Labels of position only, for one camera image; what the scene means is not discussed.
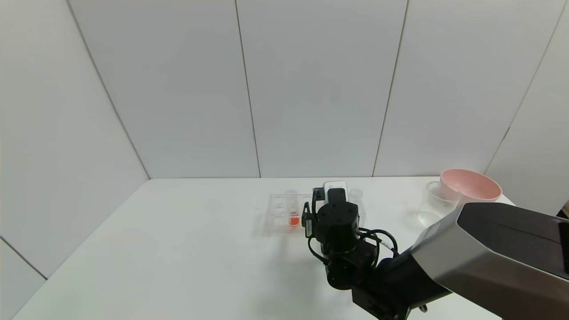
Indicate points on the red pigment test tube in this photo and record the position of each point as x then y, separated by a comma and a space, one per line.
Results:
293, 213

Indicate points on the clear plastic beaker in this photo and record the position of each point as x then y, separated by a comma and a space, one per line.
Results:
435, 202

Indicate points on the blue pigment test tube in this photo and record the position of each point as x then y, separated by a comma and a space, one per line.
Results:
355, 194

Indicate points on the black and grey right robot arm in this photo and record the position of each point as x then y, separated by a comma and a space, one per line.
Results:
489, 258

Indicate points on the clear plastic test tube rack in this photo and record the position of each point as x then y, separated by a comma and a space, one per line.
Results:
278, 213

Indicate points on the pink plastic bowl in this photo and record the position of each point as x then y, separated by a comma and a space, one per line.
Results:
471, 186

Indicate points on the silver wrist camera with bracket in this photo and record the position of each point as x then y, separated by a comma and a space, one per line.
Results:
335, 186

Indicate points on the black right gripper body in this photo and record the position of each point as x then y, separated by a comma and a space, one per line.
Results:
310, 218

